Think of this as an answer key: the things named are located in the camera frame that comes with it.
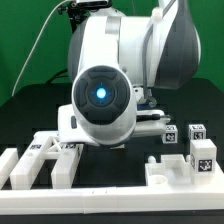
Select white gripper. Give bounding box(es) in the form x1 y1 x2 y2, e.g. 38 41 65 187
58 104 170 144

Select white chair seat plate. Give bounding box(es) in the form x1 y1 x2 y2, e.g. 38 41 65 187
145 154 224 186

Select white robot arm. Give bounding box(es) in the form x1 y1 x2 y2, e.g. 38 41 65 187
58 0 201 146

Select small tagged white cube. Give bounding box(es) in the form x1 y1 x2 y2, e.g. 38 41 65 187
162 125 178 144

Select white L-shaped obstacle fence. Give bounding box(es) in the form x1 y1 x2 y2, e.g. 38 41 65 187
0 147 224 215

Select white chair back frame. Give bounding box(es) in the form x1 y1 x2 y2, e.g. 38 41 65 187
10 131 83 190

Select black cable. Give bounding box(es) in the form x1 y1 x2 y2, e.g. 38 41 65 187
44 68 69 85

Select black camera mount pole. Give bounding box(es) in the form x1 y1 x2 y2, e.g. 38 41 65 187
57 0 112 32

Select white cable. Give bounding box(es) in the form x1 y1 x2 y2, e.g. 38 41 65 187
11 0 73 98

